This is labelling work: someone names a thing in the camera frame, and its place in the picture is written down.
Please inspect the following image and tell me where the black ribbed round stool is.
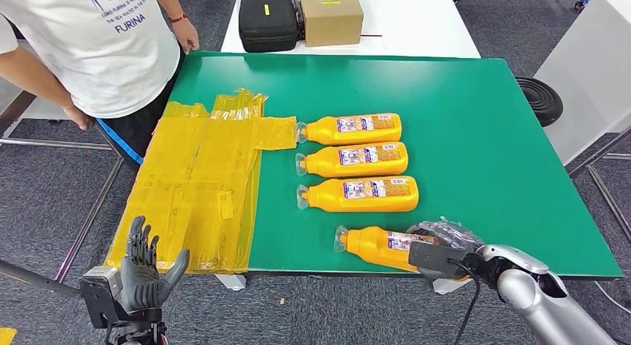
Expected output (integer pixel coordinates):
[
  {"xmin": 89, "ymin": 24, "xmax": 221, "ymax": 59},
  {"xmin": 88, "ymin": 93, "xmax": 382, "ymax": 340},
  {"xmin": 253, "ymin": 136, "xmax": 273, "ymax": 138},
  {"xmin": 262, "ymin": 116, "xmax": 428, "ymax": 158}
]
[{"xmin": 515, "ymin": 75, "xmax": 565, "ymax": 128}]

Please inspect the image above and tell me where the person's right hand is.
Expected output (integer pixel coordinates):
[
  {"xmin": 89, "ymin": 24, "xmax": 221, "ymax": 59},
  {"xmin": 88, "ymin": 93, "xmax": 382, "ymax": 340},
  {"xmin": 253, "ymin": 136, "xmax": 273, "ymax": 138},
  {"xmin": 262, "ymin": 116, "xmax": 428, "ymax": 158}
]
[{"xmin": 63, "ymin": 105, "xmax": 95, "ymax": 132}]

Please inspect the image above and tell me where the white table with metal legs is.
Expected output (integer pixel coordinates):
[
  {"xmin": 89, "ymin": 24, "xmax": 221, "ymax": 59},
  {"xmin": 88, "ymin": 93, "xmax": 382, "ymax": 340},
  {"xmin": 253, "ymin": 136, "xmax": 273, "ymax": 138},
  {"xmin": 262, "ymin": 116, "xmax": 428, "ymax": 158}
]
[{"xmin": 534, "ymin": 0, "xmax": 631, "ymax": 245}]

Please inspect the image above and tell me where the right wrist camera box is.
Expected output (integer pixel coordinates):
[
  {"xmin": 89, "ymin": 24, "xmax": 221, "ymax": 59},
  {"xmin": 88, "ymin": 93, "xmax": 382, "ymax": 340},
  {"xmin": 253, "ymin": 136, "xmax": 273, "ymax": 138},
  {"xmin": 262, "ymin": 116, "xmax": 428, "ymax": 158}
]
[{"xmin": 408, "ymin": 240, "xmax": 470, "ymax": 280}]

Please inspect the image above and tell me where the person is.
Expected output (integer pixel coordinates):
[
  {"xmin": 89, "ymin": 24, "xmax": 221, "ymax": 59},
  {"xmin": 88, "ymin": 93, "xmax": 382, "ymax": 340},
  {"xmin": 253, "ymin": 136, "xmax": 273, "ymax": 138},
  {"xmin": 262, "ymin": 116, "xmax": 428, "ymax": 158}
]
[{"xmin": 0, "ymin": 0, "xmax": 201, "ymax": 171}]

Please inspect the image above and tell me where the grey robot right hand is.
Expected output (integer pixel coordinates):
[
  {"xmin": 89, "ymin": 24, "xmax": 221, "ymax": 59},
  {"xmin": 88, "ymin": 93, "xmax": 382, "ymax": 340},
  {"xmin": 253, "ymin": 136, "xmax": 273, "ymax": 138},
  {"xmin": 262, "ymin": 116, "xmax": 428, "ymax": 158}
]
[{"xmin": 406, "ymin": 218, "xmax": 487, "ymax": 283}]

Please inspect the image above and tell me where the white table foot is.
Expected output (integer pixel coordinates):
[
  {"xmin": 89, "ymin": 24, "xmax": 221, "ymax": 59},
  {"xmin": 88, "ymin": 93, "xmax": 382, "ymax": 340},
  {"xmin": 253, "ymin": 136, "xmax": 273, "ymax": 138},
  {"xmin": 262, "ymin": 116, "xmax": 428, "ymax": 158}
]
[
  {"xmin": 214, "ymin": 274, "xmax": 246, "ymax": 291},
  {"xmin": 432, "ymin": 278, "xmax": 470, "ymax": 295}
]

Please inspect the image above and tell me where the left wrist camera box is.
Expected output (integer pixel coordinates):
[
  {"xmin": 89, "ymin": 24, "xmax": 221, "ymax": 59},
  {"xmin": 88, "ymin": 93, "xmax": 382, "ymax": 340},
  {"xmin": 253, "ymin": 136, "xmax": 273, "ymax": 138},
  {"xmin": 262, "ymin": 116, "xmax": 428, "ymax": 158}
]
[{"xmin": 78, "ymin": 266, "xmax": 124, "ymax": 329}]

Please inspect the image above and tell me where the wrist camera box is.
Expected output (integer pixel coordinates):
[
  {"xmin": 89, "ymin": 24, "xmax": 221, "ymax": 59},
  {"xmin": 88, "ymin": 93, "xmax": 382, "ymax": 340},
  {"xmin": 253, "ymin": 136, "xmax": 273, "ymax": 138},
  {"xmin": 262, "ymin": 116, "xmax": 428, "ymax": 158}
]
[
  {"xmin": 408, "ymin": 240, "xmax": 470, "ymax": 280},
  {"xmin": 78, "ymin": 266, "xmax": 124, "ymax": 329}
]

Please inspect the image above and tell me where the brown cardboard box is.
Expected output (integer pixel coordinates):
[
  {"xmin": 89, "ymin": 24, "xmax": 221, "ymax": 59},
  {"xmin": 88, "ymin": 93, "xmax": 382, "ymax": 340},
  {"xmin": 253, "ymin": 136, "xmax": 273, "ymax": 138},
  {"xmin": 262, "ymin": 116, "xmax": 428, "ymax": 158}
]
[{"xmin": 301, "ymin": 0, "xmax": 365, "ymax": 48}]

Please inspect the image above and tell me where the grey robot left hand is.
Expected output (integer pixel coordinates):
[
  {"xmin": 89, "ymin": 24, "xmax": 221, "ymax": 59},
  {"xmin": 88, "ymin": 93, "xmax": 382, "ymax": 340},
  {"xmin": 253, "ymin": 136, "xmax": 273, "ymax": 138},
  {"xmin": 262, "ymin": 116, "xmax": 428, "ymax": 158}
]
[{"xmin": 119, "ymin": 215, "xmax": 190, "ymax": 315}]

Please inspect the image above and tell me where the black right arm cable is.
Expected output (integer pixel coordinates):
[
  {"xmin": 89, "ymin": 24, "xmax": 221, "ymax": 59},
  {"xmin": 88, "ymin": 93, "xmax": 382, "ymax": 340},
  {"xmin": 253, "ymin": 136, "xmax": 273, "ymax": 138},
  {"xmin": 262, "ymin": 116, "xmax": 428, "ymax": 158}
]
[{"xmin": 448, "ymin": 259, "xmax": 482, "ymax": 345}]

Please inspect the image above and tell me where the black hard case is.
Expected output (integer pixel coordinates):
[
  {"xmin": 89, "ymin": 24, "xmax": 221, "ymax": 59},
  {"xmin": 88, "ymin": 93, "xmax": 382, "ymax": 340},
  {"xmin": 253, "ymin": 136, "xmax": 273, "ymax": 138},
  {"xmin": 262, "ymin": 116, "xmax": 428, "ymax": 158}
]
[{"xmin": 238, "ymin": 0, "xmax": 301, "ymax": 54}]

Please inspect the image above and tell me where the orange detergent bottle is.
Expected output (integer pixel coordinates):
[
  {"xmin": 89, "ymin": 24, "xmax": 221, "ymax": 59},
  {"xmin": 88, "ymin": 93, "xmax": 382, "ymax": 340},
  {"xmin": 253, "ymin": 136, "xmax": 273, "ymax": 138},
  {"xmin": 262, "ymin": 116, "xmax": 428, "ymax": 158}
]
[
  {"xmin": 295, "ymin": 113, "xmax": 403, "ymax": 146},
  {"xmin": 295, "ymin": 141, "xmax": 409, "ymax": 178},
  {"xmin": 334, "ymin": 225, "xmax": 445, "ymax": 274},
  {"xmin": 296, "ymin": 175, "xmax": 420, "ymax": 213}
]

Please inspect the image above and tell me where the yellow plastic sheet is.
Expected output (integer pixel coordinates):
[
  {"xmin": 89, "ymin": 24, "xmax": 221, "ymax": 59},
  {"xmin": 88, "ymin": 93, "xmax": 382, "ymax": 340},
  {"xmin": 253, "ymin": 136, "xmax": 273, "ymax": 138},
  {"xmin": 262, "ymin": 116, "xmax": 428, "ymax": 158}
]
[{"xmin": 103, "ymin": 88, "xmax": 299, "ymax": 276}]

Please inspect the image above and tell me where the white floor cable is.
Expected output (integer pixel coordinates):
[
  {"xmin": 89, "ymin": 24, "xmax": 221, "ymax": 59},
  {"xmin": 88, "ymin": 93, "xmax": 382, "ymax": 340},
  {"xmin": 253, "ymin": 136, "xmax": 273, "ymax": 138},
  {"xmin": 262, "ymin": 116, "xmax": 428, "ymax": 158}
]
[{"xmin": 592, "ymin": 280, "xmax": 631, "ymax": 315}]

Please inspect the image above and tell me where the person's left hand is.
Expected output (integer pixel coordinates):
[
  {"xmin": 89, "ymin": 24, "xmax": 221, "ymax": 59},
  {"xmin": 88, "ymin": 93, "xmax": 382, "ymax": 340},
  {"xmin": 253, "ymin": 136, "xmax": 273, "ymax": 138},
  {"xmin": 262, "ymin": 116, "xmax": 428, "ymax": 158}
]
[{"xmin": 171, "ymin": 18, "xmax": 201, "ymax": 56}]

